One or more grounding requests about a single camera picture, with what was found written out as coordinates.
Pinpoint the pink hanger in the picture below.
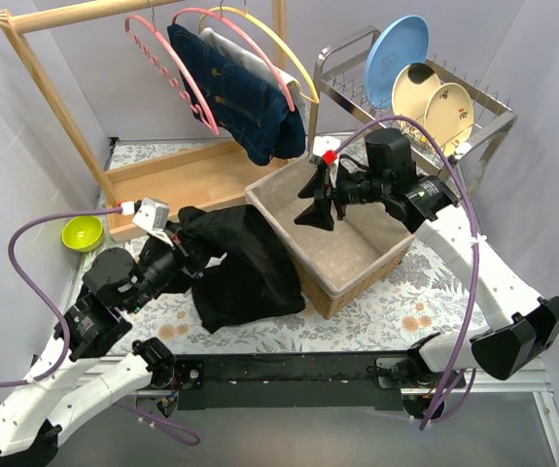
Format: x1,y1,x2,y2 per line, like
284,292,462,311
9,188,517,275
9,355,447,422
171,7,296,112
124,15,219,135

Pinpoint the white skirt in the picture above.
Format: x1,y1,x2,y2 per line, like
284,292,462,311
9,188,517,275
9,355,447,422
200,27,307,117

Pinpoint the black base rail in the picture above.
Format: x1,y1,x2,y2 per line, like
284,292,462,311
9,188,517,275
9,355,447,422
161,349,470,413

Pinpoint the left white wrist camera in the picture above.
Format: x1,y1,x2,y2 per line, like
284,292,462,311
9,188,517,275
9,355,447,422
120,198,173,246

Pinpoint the pink hanger rear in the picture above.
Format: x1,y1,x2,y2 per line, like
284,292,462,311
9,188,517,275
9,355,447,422
124,15,219,135

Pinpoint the pink hanger front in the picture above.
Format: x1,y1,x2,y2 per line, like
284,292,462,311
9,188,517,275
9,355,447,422
171,7,296,112

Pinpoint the wooden clothes rack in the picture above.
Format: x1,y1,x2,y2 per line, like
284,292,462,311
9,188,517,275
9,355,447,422
0,1,286,215

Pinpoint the cream plate black spot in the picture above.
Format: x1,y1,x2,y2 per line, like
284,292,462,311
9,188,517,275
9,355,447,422
392,62,441,125

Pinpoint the floral tablecloth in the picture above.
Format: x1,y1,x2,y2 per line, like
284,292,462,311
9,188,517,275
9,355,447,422
57,135,513,354

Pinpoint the yellow hanger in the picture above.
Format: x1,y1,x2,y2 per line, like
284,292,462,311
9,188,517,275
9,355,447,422
209,0,320,104

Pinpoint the blue denim skirt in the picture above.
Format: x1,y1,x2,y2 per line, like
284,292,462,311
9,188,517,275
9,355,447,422
167,24,306,165

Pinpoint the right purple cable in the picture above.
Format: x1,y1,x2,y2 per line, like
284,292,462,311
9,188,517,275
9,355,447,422
336,116,482,432

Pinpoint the wicker laundry basket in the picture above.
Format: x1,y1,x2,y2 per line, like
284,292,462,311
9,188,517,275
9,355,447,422
245,158,414,319

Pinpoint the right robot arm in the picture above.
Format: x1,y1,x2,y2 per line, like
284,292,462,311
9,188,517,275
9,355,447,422
295,128,559,387

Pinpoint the green bowl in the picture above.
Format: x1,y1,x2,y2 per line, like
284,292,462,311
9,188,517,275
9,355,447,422
61,216,104,253

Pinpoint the metal dish rack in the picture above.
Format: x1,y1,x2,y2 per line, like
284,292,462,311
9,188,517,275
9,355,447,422
306,26,519,215

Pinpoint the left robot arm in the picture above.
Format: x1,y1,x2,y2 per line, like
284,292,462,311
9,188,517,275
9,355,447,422
0,233,210,466

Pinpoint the blue plate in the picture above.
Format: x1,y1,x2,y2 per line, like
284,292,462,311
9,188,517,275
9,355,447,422
364,15,430,109

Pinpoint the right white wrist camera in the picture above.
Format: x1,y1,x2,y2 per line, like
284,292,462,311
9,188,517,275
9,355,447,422
309,135,341,187

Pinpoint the purple cable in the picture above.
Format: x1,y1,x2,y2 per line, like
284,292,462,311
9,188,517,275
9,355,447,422
0,208,201,447
336,116,482,432

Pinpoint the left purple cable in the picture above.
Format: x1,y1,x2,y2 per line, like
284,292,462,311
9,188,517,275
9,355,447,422
0,208,201,447

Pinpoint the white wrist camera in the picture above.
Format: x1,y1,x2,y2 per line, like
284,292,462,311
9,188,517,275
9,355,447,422
120,198,173,246
309,135,341,187

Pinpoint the cream plate flower print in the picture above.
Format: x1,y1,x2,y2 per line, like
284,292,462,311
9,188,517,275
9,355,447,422
424,83,474,156

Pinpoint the black garment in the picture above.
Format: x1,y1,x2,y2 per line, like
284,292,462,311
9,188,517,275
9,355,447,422
178,204,305,334

